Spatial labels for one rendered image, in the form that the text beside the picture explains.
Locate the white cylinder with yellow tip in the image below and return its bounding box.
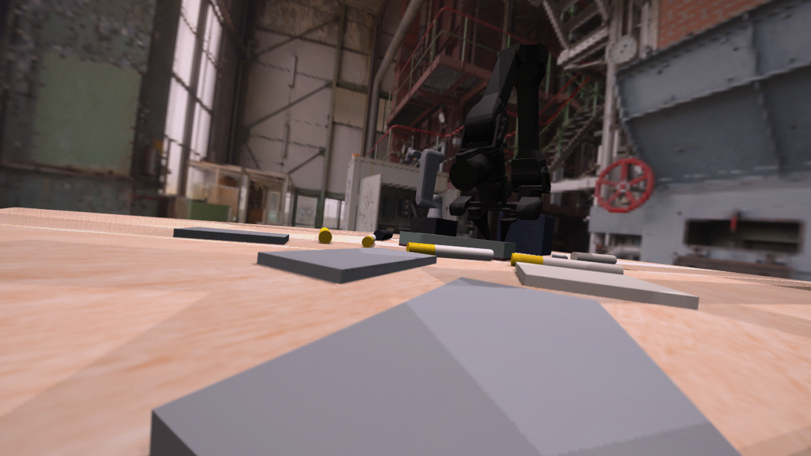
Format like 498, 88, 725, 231
511, 253, 623, 275
406, 243, 494, 261
362, 234, 376, 248

